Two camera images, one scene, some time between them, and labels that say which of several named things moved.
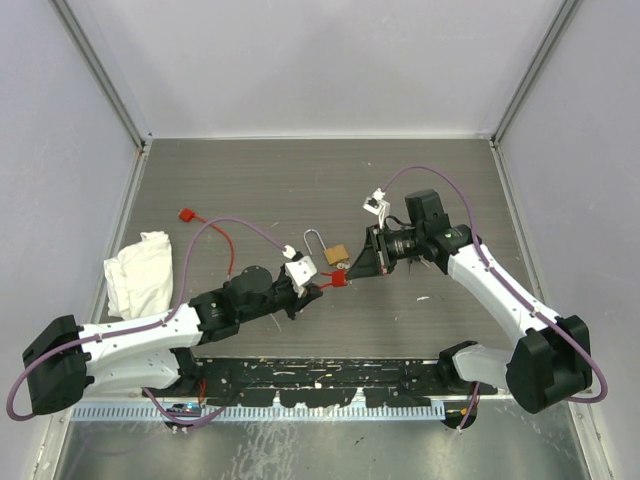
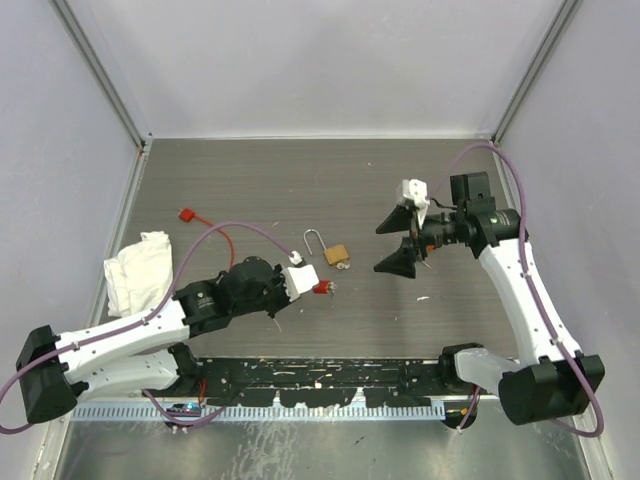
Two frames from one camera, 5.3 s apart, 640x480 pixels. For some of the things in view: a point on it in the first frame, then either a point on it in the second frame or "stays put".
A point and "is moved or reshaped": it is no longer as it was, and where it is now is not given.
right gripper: [374, 260] to [401, 261]
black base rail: [394, 382] stays put
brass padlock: [335, 254] stays put
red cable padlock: [338, 278] is moved or reshaped
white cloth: [140, 278] stays put
